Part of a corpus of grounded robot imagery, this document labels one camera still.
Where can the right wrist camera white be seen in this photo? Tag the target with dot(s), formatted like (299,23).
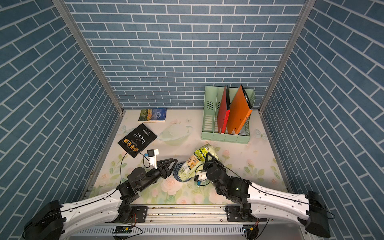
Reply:
(201,179)

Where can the black book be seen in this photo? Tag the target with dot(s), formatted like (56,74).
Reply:
(137,140)

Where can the blue landscape book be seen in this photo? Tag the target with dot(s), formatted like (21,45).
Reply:
(152,115)

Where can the mint green file rack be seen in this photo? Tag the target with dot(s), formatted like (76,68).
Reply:
(212,101)

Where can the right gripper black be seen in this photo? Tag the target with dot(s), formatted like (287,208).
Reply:
(208,167)

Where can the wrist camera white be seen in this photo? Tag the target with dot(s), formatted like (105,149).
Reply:
(201,179)
(152,157)

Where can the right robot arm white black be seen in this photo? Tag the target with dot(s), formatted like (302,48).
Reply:
(308,210)

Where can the floral table mat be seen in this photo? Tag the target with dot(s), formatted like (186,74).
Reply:
(178,137)

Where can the small black controller board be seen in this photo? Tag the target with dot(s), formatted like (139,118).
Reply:
(122,230)

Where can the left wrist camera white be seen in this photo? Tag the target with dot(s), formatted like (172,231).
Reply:
(152,157)

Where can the green oats bag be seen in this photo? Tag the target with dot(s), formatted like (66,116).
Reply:
(196,160)

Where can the orange folder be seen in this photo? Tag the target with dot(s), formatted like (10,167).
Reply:
(240,110)

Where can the red folder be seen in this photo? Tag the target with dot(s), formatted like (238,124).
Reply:
(224,111)

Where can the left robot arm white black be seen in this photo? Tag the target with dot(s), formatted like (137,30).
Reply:
(56,221)

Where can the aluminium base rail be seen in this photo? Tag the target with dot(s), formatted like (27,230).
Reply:
(193,222)

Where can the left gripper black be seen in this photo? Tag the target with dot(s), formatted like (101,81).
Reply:
(167,173)

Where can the blue patterned ceramic bowl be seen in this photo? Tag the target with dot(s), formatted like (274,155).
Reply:
(176,173)

